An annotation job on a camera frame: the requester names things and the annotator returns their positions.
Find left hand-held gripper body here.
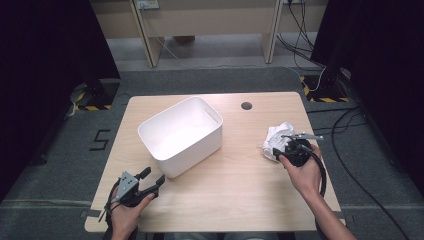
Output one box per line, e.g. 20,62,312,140
110,170,156,208

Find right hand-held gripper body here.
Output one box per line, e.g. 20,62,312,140
281,132,324,168

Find white cloth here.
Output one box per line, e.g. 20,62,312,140
258,121,296,163

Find white plastic bin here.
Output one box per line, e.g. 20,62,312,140
137,96,224,179

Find person's right hand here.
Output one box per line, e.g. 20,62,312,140
279,144,324,200

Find person's left hand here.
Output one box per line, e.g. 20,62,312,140
109,193,156,240

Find grey tape strip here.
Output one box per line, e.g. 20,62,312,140
338,210,354,224
79,209,102,219

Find black stand base striped tape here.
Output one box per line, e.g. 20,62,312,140
299,74,351,104
74,78,121,112

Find black curtain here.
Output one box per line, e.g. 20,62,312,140
0,0,121,201
309,0,424,198

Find beige wooden desk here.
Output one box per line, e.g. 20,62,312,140
89,0,329,69

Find right hand-held gripper black cable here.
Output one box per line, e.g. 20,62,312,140
298,143,328,198

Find hand-held gripper black cable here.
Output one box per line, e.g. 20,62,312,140
298,143,328,198
98,179,122,240

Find left hand-held gripper black cable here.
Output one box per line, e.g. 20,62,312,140
98,179,122,240

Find long black floor cable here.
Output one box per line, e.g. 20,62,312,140
330,107,411,240

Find thin black floor cables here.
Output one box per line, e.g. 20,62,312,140
313,113,368,136

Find straight black floor cable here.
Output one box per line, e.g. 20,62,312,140
306,106,359,114

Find black cable bundle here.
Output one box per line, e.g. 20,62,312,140
275,0,326,73

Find thin white cable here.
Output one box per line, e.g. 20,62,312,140
143,8,181,60

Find white wall socket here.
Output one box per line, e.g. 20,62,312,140
135,0,160,10

